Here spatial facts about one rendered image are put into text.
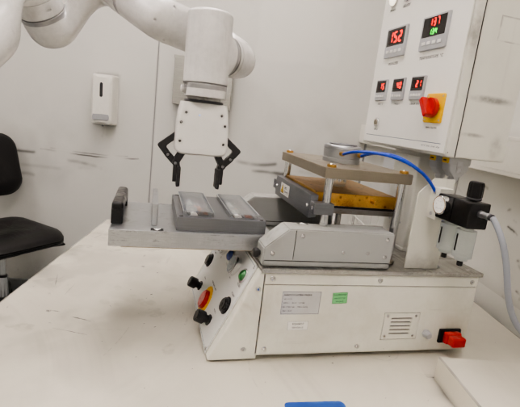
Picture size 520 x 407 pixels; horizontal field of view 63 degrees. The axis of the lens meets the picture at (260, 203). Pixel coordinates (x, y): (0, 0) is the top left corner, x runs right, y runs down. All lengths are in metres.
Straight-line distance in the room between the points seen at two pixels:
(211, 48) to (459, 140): 0.48
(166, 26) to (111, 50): 1.60
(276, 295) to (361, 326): 0.19
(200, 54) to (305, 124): 1.66
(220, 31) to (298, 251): 0.41
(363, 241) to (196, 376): 0.38
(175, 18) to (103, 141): 1.65
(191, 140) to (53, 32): 0.46
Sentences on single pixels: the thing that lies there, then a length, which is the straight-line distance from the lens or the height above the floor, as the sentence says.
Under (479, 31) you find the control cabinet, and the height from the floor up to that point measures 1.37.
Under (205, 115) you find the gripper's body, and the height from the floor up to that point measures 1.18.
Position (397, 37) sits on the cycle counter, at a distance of 1.06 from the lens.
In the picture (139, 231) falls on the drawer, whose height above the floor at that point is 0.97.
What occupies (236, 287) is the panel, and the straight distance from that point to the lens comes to 0.80.
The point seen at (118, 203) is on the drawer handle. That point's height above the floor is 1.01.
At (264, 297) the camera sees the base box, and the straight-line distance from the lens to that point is 0.76.
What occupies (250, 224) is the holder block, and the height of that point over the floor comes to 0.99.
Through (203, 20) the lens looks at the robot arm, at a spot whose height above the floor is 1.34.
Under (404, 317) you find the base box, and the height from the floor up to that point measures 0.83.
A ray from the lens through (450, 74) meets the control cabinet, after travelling 0.88.
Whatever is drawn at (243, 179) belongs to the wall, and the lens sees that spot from 2.42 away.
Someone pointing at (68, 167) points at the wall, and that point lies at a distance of 2.60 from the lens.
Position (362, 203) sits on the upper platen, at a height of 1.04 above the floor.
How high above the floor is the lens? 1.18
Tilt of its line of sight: 11 degrees down
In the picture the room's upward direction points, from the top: 7 degrees clockwise
